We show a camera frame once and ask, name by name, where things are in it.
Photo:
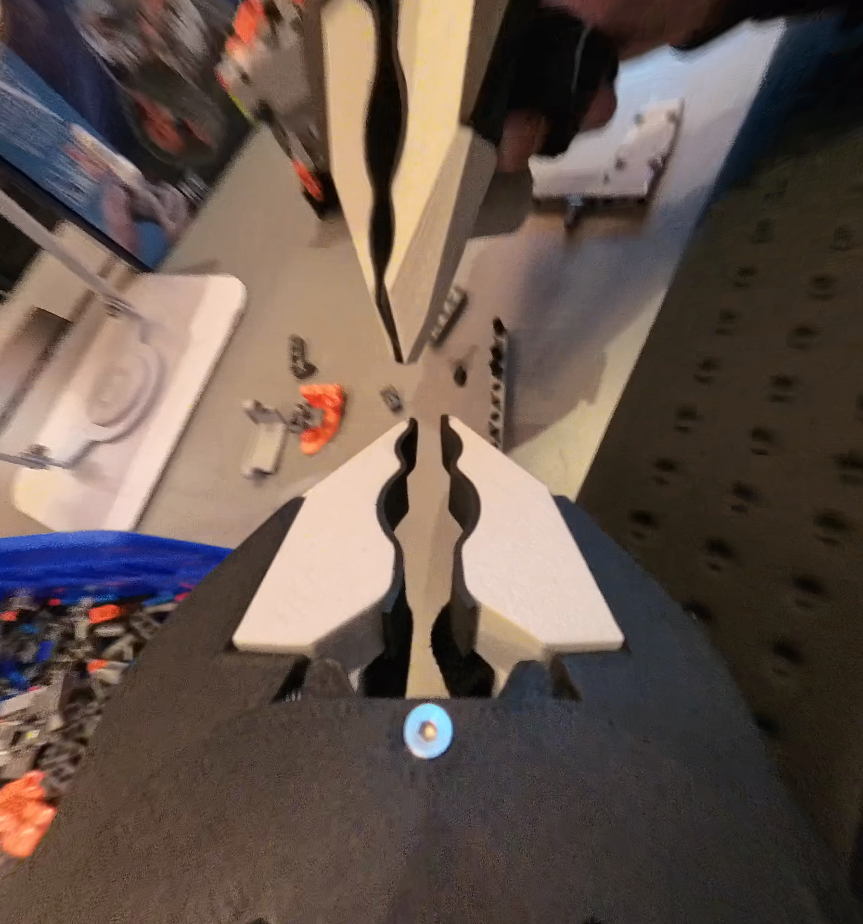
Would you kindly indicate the white stand base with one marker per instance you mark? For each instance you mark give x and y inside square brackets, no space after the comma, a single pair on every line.
[186,325]

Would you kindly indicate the blue plastic bin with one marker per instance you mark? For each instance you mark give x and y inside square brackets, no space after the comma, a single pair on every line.
[77,559]

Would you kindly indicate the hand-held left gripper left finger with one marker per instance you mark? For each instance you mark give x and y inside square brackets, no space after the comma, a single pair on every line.
[323,577]

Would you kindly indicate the short grey holed beam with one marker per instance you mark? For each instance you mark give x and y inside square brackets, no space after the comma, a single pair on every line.
[449,314]

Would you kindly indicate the dark grey bent beam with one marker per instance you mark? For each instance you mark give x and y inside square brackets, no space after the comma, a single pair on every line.
[303,357]

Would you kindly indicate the metal stand bar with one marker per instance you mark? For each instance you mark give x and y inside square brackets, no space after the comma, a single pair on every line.
[56,252]
[27,456]

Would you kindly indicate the black connector pin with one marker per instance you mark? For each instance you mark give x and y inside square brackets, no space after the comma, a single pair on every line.
[461,375]

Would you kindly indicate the person's right forearm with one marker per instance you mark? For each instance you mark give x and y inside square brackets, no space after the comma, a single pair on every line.
[749,18]

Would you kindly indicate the grey and black toy vehicle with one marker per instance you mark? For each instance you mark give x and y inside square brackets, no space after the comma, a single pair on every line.
[279,65]

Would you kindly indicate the person's right hand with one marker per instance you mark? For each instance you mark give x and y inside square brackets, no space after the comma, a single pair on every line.
[633,29]

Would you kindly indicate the pile of building pieces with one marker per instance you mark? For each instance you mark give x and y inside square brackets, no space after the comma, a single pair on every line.
[41,664]

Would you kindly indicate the dark grey axle pin connector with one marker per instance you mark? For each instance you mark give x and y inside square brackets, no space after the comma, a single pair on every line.
[391,399]

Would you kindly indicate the grey rectangular holed panel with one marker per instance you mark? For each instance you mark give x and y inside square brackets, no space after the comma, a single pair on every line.
[633,159]

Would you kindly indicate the blue printed toy box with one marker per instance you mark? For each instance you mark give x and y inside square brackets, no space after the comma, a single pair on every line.
[113,144]

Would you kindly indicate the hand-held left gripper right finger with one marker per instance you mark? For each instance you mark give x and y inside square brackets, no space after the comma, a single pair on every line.
[539,577]

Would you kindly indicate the orange curved panel piece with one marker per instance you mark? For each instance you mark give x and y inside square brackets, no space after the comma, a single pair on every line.
[328,422]

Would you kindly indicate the light grey curved panel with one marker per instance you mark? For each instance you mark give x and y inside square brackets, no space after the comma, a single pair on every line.
[265,447]

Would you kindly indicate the long light grey holed beam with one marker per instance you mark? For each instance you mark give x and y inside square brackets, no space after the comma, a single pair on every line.
[498,390]

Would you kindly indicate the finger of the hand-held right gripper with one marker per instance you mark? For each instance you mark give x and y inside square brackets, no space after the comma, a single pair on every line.
[438,144]
[344,108]

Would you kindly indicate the dark grey connector block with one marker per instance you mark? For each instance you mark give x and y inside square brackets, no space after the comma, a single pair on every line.
[303,417]

